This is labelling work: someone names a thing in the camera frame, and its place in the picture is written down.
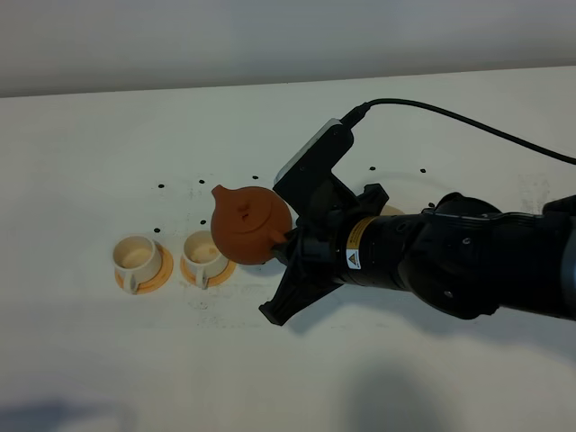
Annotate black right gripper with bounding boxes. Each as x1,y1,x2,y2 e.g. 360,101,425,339
259,184,423,325

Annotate left orange coaster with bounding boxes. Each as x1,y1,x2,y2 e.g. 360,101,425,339
114,242,174,295

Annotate left white teacup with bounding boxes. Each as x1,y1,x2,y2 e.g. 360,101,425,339
112,236,162,294

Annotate orange coaster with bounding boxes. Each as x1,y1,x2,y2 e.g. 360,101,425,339
179,256,236,287
114,242,174,295

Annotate right white teacup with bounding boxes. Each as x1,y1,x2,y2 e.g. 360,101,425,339
182,230,230,290

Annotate white teacup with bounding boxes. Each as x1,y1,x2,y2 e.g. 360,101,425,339
112,236,162,294
182,230,230,290

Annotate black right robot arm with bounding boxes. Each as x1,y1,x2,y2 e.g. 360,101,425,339
260,184,575,326

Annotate right orange coaster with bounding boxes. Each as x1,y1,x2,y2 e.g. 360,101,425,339
179,256,236,287

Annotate brown clay teapot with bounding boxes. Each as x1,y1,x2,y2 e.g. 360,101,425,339
211,185,293,265

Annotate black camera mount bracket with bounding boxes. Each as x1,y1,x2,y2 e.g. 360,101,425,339
273,123,359,224

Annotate cream round teapot coaster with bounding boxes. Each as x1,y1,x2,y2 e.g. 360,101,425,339
381,204,404,216

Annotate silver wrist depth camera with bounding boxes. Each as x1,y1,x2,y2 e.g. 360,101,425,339
274,118,341,185

